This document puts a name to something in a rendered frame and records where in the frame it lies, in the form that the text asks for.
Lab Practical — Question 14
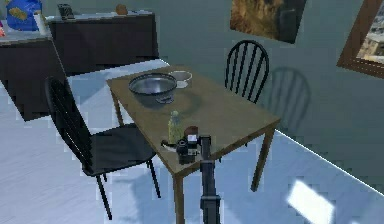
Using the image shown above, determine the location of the small dark red object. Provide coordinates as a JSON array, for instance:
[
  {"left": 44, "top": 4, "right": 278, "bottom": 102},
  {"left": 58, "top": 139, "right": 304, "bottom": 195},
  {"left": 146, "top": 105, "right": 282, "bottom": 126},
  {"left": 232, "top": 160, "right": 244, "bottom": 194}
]
[{"left": 184, "top": 125, "right": 200, "bottom": 137}]

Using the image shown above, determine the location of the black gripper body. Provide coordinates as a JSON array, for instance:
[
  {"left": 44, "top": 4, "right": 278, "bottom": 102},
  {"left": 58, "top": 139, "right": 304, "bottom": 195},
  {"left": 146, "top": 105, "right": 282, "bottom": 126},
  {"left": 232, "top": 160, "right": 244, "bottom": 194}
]
[{"left": 175, "top": 139, "right": 191, "bottom": 157}]

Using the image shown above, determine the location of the large grey metal bowl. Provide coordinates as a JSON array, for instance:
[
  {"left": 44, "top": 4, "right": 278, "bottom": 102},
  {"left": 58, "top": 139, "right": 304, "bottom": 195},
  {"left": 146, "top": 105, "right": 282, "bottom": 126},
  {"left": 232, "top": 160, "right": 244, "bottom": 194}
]
[{"left": 128, "top": 72, "right": 178, "bottom": 105}]

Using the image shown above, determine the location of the brown wooden table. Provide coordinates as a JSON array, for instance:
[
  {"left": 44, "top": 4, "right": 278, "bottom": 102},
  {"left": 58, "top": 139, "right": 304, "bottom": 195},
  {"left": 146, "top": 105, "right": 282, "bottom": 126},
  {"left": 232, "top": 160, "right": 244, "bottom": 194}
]
[{"left": 106, "top": 65, "right": 282, "bottom": 224}]

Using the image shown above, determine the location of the brown round food item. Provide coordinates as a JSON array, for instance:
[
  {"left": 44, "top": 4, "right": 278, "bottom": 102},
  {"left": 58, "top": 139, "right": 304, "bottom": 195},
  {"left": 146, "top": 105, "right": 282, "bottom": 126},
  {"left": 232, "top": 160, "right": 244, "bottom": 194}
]
[{"left": 115, "top": 3, "right": 129, "bottom": 16}]

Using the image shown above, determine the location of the dark brown counter cabinet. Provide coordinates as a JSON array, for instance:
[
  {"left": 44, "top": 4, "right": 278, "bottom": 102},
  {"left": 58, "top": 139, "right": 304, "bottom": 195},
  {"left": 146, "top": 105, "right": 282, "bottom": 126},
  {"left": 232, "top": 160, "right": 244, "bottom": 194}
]
[
  {"left": 46, "top": 10, "right": 160, "bottom": 77},
  {"left": 0, "top": 31, "right": 68, "bottom": 122}
]

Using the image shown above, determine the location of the brown frameless wall picture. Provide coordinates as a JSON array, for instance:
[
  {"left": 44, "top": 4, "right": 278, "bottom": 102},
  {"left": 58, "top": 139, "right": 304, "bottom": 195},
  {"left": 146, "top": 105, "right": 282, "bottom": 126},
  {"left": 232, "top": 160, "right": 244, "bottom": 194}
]
[{"left": 229, "top": 0, "right": 308, "bottom": 45}]

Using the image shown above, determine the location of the brown framed wall picture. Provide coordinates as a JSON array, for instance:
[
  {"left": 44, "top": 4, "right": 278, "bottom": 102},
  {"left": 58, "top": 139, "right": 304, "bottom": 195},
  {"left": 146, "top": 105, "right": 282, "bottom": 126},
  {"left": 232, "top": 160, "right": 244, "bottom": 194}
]
[{"left": 336, "top": 0, "right": 384, "bottom": 80}]

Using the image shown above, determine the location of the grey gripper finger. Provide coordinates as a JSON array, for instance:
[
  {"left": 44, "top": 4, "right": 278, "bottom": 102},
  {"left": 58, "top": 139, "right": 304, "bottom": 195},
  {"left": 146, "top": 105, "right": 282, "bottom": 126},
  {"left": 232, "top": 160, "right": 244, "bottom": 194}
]
[{"left": 160, "top": 139, "right": 178, "bottom": 150}]

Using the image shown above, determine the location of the black remote control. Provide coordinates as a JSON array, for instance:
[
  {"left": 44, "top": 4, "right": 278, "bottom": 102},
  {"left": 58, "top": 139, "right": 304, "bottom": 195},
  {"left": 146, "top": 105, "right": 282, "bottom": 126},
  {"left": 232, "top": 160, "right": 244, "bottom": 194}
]
[{"left": 56, "top": 3, "right": 76, "bottom": 21}]

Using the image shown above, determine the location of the blue bag with yellow print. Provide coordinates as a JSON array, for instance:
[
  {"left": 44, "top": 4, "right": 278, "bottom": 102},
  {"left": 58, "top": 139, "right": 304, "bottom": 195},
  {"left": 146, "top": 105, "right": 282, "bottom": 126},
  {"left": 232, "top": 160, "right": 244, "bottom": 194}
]
[{"left": 5, "top": 0, "right": 44, "bottom": 32}]

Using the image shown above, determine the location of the glass bottle of pineapple juice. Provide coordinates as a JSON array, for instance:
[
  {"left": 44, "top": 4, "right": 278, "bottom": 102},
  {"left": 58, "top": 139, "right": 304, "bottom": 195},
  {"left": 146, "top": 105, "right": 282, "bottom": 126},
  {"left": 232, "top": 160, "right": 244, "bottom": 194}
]
[{"left": 167, "top": 110, "right": 185, "bottom": 146}]

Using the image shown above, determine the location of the black spindle-back chair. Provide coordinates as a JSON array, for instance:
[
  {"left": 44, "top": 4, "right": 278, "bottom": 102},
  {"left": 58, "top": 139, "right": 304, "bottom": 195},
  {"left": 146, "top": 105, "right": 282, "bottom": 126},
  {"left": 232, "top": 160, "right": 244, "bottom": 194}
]
[
  {"left": 44, "top": 76, "right": 162, "bottom": 221},
  {"left": 224, "top": 39, "right": 270, "bottom": 105}
]

